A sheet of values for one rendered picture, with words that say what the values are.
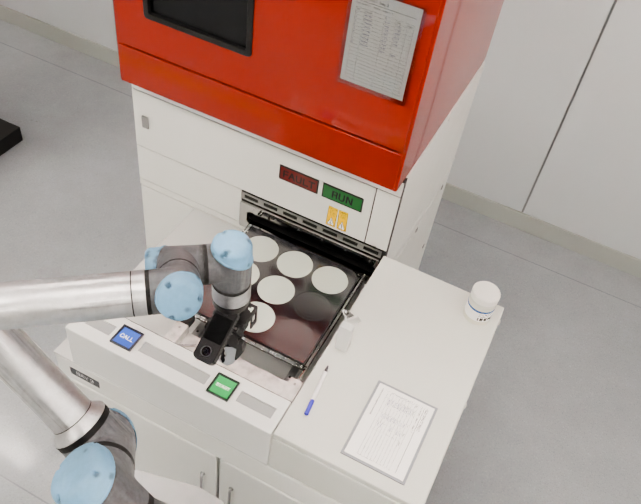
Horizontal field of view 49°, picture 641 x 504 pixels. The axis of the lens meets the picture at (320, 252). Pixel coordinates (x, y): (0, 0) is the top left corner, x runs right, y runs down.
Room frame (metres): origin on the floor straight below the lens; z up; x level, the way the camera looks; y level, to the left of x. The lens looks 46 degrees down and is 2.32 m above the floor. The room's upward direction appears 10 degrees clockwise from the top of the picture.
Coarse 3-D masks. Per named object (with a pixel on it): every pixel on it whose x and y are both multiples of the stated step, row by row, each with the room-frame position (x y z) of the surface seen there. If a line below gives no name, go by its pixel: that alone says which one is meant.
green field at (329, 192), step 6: (324, 186) 1.41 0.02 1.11; (324, 192) 1.41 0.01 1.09; (330, 192) 1.41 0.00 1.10; (336, 192) 1.40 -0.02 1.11; (342, 192) 1.39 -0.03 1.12; (330, 198) 1.40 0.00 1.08; (336, 198) 1.40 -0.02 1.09; (342, 198) 1.39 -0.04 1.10; (348, 198) 1.39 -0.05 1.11; (354, 198) 1.38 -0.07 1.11; (348, 204) 1.39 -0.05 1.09; (354, 204) 1.38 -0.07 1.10; (360, 204) 1.38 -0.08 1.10
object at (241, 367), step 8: (192, 336) 1.04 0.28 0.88; (224, 352) 1.00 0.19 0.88; (240, 360) 0.99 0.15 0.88; (232, 368) 0.96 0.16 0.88; (240, 368) 0.97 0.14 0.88; (248, 368) 0.97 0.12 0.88; (256, 368) 0.97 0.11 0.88; (248, 376) 0.95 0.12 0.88; (256, 376) 0.95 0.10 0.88; (264, 376) 0.95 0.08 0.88; (272, 376) 0.96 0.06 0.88; (264, 384) 0.93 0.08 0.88; (272, 384) 0.94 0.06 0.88; (280, 384) 0.94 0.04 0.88; (280, 392) 0.92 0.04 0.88
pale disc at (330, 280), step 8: (320, 272) 1.30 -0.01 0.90; (328, 272) 1.31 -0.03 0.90; (336, 272) 1.31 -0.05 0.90; (312, 280) 1.27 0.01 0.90; (320, 280) 1.27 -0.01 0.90; (328, 280) 1.28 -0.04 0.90; (336, 280) 1.28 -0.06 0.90; (344, 280) 1.29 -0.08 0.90; (320, 288) 1.25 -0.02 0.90; (328, 288) 1.25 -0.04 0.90; (336, 288) 1.25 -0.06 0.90; (344, 288) 1.26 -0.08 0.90
